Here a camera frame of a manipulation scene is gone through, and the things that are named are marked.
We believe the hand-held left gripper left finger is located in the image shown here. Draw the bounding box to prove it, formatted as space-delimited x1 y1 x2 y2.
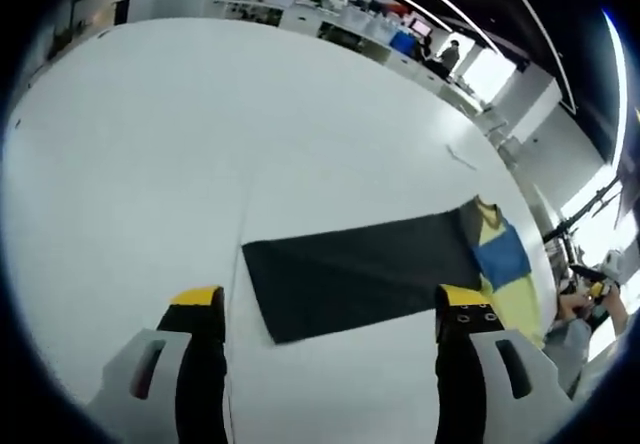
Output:
88 286 232 444

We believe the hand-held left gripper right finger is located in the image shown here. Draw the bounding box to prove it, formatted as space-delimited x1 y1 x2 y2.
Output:
433 283 571 444

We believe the yellow blue black garment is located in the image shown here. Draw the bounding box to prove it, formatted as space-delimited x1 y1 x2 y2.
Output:
241 194 544 348

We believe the white table socket panel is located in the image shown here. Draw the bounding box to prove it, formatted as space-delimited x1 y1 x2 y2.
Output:
446 144 479 171

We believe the blue storage bin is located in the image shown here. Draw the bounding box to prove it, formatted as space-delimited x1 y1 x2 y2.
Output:
389 31 417 56

